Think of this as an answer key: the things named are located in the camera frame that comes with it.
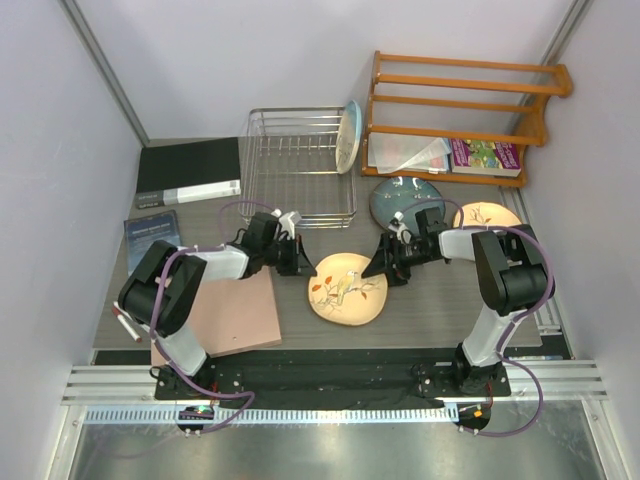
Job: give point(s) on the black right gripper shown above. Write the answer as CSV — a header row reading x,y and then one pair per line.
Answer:
x,y
398,273

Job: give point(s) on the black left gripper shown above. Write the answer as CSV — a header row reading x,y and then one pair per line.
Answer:
x,y
299,264

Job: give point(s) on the large cream bird plate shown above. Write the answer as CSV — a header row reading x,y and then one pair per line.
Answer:
x,y
340,295

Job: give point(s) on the dark blue glazed plate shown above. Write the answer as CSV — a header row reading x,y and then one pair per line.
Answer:
x,y
404,194

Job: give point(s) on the small cream bird plate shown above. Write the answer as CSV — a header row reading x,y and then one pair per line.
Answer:
x,y
485,214

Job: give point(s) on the blue and cream plate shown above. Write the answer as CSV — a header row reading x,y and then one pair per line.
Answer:
x,y
348,137

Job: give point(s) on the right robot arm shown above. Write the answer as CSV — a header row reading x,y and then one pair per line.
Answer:
x,y
514,280

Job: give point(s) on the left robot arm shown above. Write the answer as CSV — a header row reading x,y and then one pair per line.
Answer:
x,y
161,291

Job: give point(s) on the orange wooden shelf rack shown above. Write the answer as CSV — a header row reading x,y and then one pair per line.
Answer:
x,y
419,96

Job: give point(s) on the pink board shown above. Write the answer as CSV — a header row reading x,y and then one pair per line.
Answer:
x,y
235,316

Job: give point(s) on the clear plastic folder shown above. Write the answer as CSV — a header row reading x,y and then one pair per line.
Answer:
x,y
390,153

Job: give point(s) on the purple colourful book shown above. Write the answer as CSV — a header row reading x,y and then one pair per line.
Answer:
x,y
486,158

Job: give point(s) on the black binder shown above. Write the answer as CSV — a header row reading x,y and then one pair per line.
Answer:
x,y
188,172

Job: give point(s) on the dark blue book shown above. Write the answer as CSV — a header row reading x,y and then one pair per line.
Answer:
x,y
141,233

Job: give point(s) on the red white marker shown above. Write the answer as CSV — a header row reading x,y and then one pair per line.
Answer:
x,y
125,322

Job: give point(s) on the metal wire dish rack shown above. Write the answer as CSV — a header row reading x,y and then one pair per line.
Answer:
x,y
288,161

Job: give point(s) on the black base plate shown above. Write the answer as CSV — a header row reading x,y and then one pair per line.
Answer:
x,y
344,374

